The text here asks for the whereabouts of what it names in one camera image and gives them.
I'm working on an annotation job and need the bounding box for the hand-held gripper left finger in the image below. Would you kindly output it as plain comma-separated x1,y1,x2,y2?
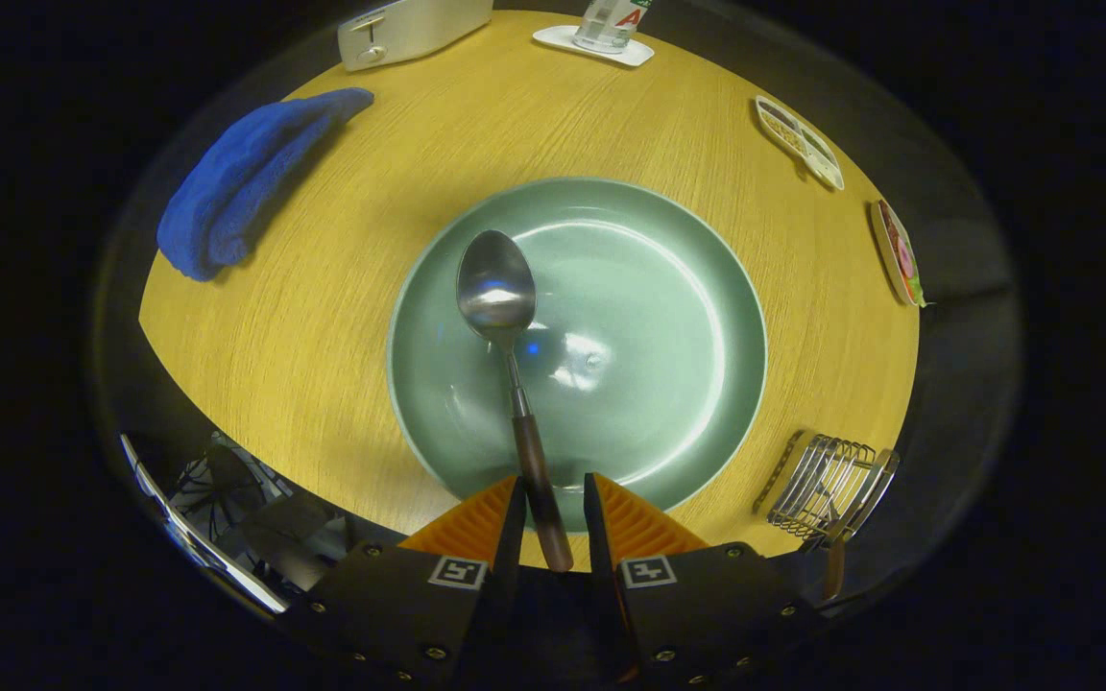
275,475,527,688

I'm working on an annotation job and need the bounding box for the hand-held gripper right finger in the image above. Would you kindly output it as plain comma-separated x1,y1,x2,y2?
584,472,828,688

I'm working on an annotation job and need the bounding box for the metal fork with dark handle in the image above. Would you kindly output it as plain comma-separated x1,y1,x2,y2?
803,480,848,604

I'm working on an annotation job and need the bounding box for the metal spoon with dark handle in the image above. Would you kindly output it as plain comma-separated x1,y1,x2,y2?
456,229,575,574

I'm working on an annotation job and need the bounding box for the green ceramic plate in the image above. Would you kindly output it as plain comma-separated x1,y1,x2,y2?
387,177,768,534

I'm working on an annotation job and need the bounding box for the plate of toy food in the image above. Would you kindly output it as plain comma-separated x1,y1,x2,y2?
870,199,926,308

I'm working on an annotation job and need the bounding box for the blue folded towel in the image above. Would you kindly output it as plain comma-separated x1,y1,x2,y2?
156,87,375,282

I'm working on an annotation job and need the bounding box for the white divided tray of beans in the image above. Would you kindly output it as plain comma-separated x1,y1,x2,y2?
755,95,845,191

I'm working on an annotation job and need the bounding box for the white toaster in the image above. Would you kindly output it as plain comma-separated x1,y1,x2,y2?
337,0,494,73

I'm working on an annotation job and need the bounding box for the white square coaster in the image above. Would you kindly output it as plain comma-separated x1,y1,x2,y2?
532,25,656,68

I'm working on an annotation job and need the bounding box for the metal wire basket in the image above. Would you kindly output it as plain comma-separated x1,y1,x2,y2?
755,430,902,553

